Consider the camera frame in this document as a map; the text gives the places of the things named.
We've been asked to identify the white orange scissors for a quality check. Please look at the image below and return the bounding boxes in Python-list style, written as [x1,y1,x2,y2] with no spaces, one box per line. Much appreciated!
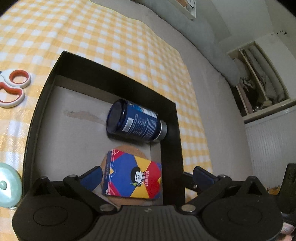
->
[1,69,31,108]

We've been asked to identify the yellow white checkered cloth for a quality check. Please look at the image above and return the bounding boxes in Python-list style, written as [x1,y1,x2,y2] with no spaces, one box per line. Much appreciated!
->
[0,0,213,241]

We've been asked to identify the round cork coaster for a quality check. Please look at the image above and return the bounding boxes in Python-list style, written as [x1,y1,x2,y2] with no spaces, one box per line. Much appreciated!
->
[101,145,156,207]

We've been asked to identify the white tray with small items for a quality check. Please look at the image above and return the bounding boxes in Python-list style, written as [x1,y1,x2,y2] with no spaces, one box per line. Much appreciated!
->
[177,0,196,20]

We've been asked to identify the colourful cartoon card box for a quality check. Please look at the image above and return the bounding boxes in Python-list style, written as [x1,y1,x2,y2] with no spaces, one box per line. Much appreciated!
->
[102,148,162,199]

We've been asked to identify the white wooden shelf unit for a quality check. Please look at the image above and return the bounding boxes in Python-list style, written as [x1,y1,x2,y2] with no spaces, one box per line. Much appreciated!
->
[228,33,295,123]

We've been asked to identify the mint green round tape measure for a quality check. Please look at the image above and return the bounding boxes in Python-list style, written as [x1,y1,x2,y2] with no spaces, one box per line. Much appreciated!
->
[0,163,22,208]

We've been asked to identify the black cardboard box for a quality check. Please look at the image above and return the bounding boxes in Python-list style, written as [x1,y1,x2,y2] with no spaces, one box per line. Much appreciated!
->
[23,51,185,206]

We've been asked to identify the blue supplement bottle silver cap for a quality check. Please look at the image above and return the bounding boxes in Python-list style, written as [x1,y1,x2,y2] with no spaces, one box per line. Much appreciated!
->
[106,99,168,143]

